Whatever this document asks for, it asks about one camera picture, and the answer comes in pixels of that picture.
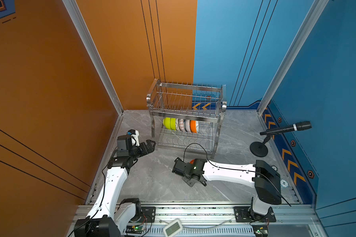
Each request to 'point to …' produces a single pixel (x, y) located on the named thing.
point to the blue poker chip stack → (284, 183)
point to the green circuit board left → (134, 229)
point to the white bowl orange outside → (194, 126)
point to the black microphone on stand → (259, 149)
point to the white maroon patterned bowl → (177, 125)
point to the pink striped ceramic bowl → (187, 125)
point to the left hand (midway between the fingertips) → (149, 143)
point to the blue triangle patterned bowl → (181, 125)
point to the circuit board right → (260, 230)
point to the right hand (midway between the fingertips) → (191, 175)
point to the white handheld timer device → (173, 228)
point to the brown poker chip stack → (274, 168)
